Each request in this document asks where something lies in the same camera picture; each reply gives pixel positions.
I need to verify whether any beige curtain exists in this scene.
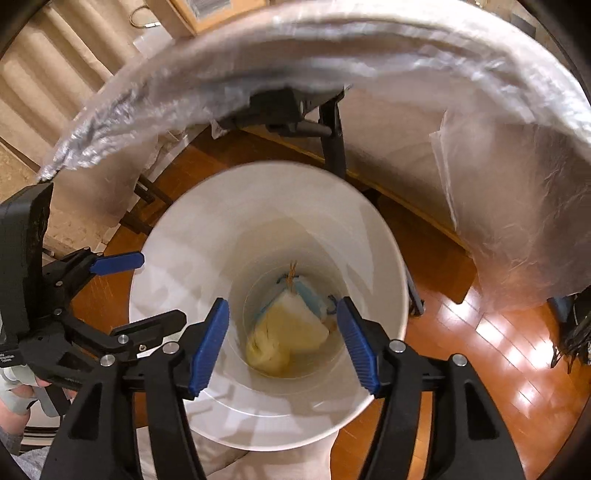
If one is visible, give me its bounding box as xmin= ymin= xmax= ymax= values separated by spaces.
xmin=0 ymin=0 xmax=153 ymax=163

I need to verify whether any white trash bin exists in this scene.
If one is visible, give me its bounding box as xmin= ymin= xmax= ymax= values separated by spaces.
xmin=128 ymin=160 xmax=411 ymax=452

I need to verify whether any person's left hand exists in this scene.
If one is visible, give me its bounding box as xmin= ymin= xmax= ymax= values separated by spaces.
xmin=1 ymin=374 xmax=49 ymax=449

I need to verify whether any clear plastic table cover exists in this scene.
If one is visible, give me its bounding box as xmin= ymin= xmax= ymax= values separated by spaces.
xmin=40 ymin=1 xmax=590 ymax=310

